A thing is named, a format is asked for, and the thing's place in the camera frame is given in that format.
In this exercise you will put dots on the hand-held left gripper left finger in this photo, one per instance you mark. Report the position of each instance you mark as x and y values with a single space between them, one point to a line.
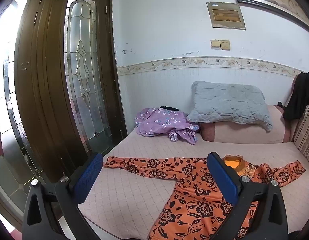
89 177

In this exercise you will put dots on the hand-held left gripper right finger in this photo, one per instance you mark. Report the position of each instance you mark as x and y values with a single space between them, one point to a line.
224 178

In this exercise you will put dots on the orange floral long-sleeved shirt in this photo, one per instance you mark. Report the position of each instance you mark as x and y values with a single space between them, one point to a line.
194 192

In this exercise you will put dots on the pink checked sofa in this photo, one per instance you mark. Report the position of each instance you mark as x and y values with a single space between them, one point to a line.
219 140

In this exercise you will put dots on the grey quilted pillow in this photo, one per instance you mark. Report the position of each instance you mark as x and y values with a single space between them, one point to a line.
229 103

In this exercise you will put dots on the purple floral garment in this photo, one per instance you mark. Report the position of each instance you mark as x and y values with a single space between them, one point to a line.
164 123

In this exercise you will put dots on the dark garment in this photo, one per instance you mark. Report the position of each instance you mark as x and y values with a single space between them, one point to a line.
169 108

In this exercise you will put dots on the brown wooden glass door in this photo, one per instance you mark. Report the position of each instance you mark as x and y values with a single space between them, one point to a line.
57 80

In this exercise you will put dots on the black cloth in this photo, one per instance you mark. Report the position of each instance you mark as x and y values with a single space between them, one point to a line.
300 95

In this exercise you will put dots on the beige wall switch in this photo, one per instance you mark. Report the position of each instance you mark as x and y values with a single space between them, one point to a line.
225 45
215 44

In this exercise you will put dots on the small framed wall panel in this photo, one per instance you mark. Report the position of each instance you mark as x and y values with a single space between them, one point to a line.
225 15

